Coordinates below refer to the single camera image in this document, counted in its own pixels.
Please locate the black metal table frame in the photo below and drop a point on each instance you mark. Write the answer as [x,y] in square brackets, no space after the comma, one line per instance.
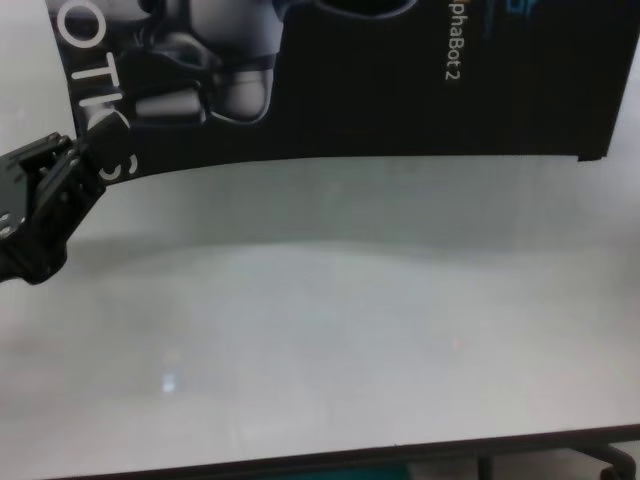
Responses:
[622,457]

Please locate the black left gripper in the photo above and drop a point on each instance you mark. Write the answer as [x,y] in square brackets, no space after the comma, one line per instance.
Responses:
[35,225]

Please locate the black robot poster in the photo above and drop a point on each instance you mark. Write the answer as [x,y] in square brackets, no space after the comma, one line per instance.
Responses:
[375,75]

